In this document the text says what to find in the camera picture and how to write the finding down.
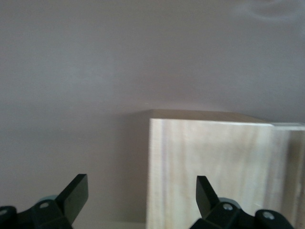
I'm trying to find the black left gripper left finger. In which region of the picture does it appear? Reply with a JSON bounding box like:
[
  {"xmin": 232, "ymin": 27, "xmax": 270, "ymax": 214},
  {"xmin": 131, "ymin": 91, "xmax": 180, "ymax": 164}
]
[{"xmin": 0, "ymin": 174, "xmax": 90, "ymax": 229}]

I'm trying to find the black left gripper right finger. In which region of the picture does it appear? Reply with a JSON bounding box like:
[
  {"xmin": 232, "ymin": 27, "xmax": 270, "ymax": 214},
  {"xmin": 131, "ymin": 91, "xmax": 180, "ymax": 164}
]
[{"xmin": 190, "ymin": 175, "xmax": 294, "ymax": 229}]

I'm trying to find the wooden drawer with white front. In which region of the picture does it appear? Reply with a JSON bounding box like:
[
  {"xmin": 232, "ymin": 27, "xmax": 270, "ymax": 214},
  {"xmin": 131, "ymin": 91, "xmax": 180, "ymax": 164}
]
[{"xmin": 271, "ymin": 122, "xmax": 305, "ymax": 229}]

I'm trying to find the wooden cabinet box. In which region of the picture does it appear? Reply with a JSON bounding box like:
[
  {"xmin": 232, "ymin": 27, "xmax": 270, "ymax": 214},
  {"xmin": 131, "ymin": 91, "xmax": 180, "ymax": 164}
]
[{"xmin": 145, "ymin": 109, "xmax": 292, "ymax": 229}]

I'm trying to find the brown table cover sheet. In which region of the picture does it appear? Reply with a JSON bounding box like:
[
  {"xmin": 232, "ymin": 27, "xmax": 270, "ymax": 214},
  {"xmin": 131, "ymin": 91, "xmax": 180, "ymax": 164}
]
[{"xmin": 0, "ymin": 0, "xmax": 305, "ymax": 229}]

